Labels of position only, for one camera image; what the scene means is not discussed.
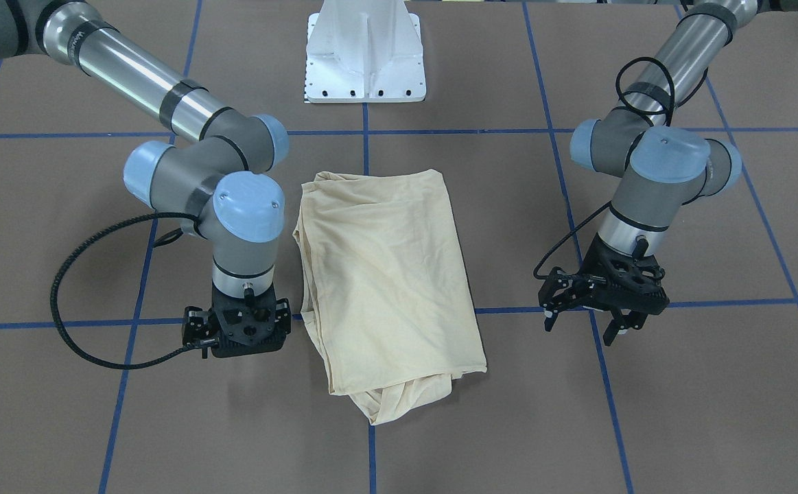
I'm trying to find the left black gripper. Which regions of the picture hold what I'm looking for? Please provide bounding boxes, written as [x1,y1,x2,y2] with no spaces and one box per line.
[539,235,670,345]

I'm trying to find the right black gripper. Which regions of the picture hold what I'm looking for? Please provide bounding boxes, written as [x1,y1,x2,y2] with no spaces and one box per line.
[182,285,292,357]

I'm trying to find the yellow long-sleeve printed shirt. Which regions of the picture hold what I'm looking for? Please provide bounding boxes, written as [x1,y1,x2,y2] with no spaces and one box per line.
[293,169,489,425]

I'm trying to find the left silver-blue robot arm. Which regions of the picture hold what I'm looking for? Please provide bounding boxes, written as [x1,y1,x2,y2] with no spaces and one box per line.
[533,1,780,345]

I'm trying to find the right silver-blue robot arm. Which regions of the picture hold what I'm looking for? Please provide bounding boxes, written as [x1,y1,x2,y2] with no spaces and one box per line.
[0,1,291,370]

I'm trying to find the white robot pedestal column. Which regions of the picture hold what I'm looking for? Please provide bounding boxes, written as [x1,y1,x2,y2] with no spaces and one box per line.
[304,1,427,104]

